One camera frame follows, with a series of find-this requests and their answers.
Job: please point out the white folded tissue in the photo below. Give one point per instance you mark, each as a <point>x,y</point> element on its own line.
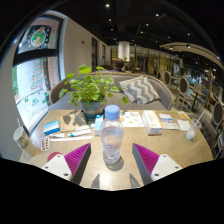
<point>184,125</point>

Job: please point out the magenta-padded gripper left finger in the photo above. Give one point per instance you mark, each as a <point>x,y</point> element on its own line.
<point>58,165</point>

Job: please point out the pill blister pack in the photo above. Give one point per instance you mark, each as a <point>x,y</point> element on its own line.
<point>45,144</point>

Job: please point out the small blue white carton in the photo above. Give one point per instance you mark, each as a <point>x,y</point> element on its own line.
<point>98,125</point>

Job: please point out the white orange medicine box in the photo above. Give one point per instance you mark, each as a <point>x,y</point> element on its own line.
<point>151,122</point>

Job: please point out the green potted plant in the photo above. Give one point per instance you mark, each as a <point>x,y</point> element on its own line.
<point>90,90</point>

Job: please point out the long white paper strip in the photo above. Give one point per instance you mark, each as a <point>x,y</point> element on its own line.
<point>71,138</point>

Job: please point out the blue white small packet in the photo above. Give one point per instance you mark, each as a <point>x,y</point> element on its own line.
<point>165,117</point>

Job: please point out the grey chevron cushion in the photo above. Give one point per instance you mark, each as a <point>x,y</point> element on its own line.
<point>140,89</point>

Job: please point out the blue and white flat box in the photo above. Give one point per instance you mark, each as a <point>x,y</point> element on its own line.
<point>51,127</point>

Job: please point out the window with festive decals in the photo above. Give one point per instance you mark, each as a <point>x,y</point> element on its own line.
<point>31,90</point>

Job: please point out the small white tube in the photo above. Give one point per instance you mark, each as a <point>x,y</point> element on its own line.
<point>57,135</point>

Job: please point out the yellow small packet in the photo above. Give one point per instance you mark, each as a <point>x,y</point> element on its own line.
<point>183,115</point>

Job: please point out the group of dining chairs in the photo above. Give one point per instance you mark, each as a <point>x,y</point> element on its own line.
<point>184,87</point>

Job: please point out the white green ointment tube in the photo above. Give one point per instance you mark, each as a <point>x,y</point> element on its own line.
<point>80,132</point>

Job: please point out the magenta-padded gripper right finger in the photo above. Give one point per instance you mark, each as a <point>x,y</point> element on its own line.
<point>163,165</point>

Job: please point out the clear blue-capped water bottle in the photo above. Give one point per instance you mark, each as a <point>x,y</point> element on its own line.
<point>112,136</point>

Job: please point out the clear plastic cup with straw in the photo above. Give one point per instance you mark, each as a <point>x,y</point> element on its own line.
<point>192,130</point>

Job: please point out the white leaflet with orange dots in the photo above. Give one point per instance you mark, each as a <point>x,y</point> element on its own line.
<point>132,119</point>

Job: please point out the white round pillar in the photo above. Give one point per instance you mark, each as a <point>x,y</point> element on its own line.
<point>123,50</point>

